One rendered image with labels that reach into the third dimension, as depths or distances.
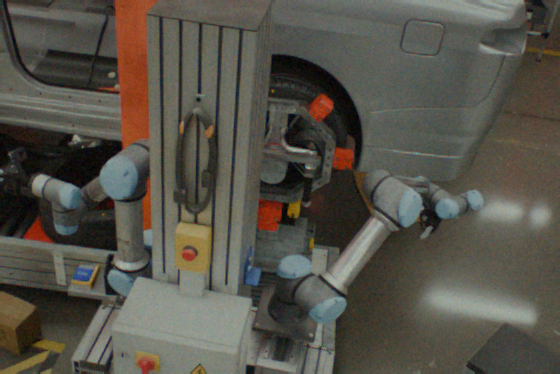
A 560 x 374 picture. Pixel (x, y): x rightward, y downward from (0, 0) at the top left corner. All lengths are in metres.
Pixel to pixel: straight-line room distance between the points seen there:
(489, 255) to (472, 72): 1.48
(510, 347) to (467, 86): 1.17
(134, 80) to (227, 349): 1.21
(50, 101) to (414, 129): 1.72
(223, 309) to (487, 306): 2.27
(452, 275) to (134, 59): 2.27
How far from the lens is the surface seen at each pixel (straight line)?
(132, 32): 2.61
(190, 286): 1.96
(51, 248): 3.46
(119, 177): 2.09
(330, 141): 3.19
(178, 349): 1.90
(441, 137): 3.31
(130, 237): 2.25
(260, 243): 3.70
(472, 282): 4.10
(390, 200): 2.31
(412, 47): 3.08
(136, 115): 2.76
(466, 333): 3.81
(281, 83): 3.16
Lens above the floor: 2.65
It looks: 36 degrees down
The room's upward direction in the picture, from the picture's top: 6 degrees clockwise
